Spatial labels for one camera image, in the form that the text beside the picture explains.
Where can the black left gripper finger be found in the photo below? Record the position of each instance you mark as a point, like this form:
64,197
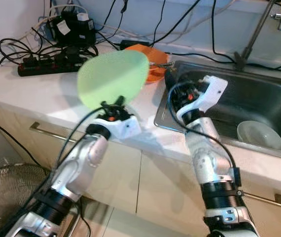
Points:
120,100

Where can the black power adapter box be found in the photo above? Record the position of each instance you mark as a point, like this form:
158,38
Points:
76,32

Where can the orange plate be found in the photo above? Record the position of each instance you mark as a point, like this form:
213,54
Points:
156,76

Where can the metal sink faucet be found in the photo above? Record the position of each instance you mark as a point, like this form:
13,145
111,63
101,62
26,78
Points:
240,61

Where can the stainless steel sink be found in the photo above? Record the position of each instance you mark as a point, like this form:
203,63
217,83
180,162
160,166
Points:
259,98

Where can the black power strip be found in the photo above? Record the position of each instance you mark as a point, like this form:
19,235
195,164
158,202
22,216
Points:
47,65

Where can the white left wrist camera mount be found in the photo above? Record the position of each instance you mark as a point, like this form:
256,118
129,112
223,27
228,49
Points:
125,127

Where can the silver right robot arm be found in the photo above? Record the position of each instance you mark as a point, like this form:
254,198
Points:
209,163

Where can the silver metal utensil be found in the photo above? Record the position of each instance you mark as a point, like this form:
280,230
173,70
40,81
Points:
165,64

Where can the green plate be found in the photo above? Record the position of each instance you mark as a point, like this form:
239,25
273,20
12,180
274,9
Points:
111,79

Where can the white bowl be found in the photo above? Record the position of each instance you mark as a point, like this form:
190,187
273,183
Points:
259,136

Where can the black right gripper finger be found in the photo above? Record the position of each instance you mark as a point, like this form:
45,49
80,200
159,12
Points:
171,83

